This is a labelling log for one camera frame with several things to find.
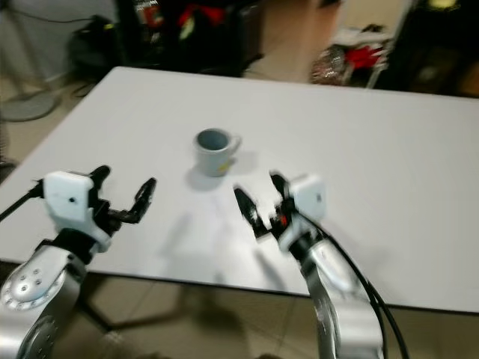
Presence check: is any grey ceramic mug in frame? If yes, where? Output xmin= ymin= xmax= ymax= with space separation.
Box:
xmin=193 ymin=128 xmax=242 ymax=177

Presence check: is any patterned brown bag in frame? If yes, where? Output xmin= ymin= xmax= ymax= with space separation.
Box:
xmin=311 ymin=46 xmax=353 ymax=85

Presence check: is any red cloth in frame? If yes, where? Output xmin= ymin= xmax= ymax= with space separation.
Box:
xmin=344 ymin=46 xmax=382 ymax=70

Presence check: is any white shelf rack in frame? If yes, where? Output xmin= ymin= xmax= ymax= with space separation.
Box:
xmin=333 ymin=26 xmax=394 ymax=87

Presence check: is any red jacket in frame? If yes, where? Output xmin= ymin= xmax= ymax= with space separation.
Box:
xmin=180 ymin=4 xmax=225 ymax=31

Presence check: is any black cabinet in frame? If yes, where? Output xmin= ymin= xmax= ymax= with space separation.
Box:
xmin=378 ymin=0 xmax=479 ymax=98

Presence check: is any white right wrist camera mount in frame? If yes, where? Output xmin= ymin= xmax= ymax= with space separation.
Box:
xmin=277 ymin=174 xmax=329 ymax=251

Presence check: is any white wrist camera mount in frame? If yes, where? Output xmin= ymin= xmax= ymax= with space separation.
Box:
xmin=277 ymin=174 xmax=329 ymax=251
xmin=43 ymin=171 xmax=113 ymax=251

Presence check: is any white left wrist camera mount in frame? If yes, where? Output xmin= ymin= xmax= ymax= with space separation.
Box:
xmin=43 ymin=171 xmax=113 ymax=251

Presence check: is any grey pedestal fan stand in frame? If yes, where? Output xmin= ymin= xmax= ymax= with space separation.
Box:
xmin=0 ymin=93 xmax=55 ymax=123

